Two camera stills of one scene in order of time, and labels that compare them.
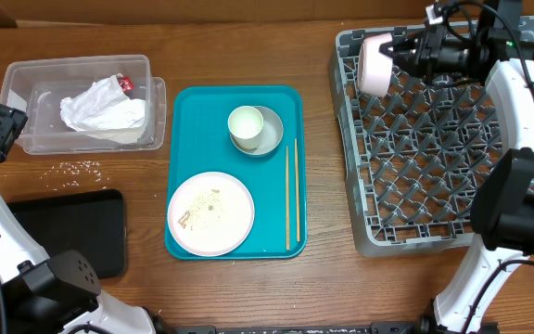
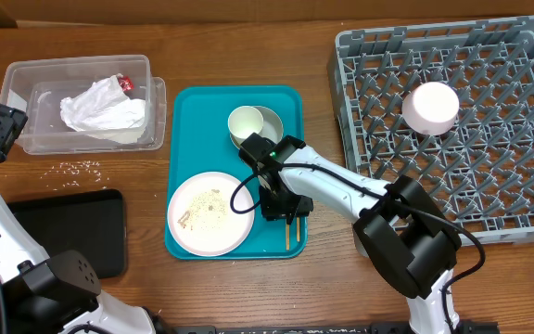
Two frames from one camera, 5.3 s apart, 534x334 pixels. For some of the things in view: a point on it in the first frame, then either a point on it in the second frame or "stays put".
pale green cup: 245,124 stays put
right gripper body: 447,55 -> 279,199
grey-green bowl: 272,134 stays put
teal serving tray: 197,141 stays put
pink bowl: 375,71 -> 430,109
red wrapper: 125,83 stays put
